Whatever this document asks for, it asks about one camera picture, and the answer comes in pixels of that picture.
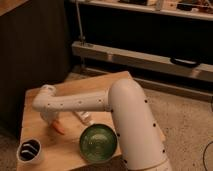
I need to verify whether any small cream wooden block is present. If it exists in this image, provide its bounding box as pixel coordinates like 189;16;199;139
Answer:
76;111;93;126

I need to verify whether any black cable on floor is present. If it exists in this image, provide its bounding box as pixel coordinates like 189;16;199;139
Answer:
201;139;213;171

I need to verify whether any metal shelf rack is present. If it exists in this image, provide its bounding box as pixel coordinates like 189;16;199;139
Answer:
68;0;213;82

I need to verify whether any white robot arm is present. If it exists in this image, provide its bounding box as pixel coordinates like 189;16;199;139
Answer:
33;79;172;171

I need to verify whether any black handle on shelf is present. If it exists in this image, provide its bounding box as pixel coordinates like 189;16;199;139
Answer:
170;58;201;68

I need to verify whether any orange pepper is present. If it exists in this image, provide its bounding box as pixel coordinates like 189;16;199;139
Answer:
51;121;65;135

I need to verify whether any wooden table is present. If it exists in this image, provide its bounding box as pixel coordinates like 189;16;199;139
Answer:
18;71;132;171

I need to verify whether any green bowl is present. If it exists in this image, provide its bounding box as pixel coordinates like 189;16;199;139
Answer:
79;124;118;164

